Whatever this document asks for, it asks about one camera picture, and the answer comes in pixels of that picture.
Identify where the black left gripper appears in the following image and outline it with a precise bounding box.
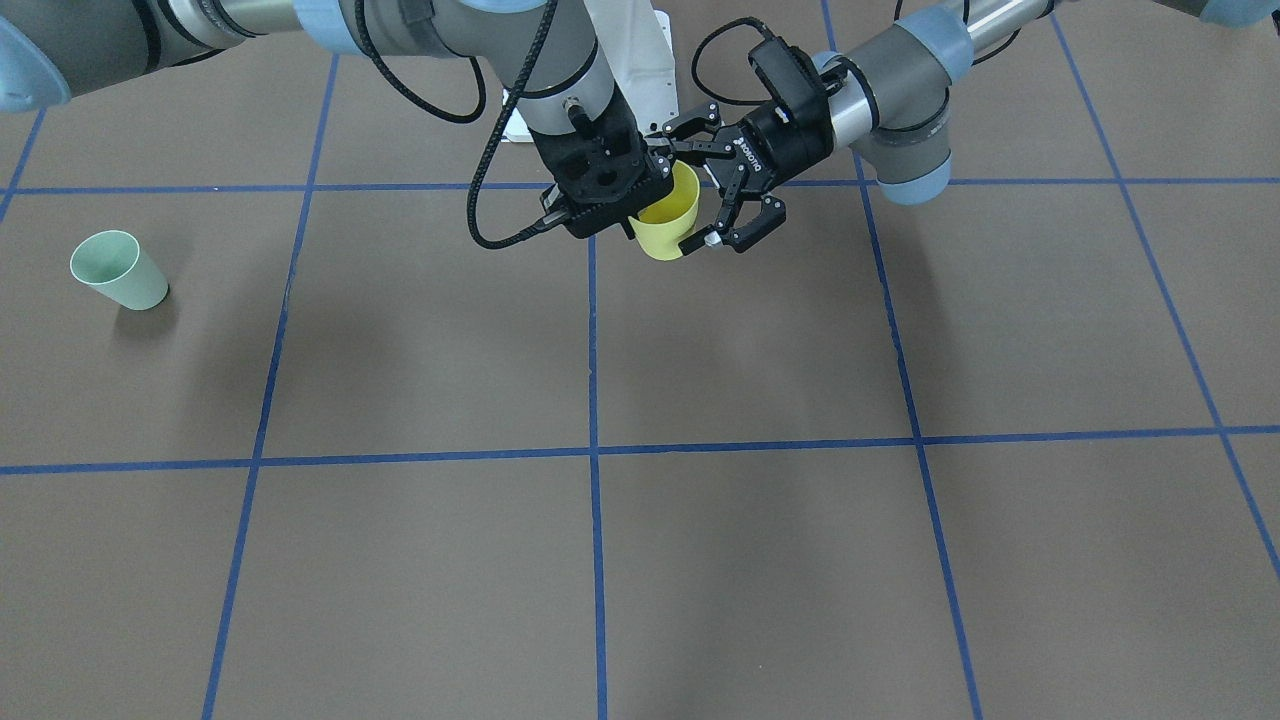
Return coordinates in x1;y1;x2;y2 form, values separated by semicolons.
655;102;835;256

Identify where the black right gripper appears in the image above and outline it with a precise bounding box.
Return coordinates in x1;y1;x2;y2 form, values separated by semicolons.
535;105;675;240

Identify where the yellow plastic cup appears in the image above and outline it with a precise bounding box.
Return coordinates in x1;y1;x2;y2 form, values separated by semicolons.
623;161;701;261

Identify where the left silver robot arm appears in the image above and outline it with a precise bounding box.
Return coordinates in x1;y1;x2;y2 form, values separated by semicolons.
652;1;1057;260

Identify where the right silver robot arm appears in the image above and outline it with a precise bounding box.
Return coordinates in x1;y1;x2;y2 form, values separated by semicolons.
3;1;675;249

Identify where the green plastic cup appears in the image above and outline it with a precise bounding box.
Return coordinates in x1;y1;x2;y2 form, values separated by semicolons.
69;231;170;311

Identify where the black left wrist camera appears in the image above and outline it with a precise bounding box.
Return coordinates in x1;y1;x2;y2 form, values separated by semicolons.
748;36;828;126

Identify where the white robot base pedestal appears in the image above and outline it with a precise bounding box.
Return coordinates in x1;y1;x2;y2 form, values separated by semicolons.
500;0;681;143

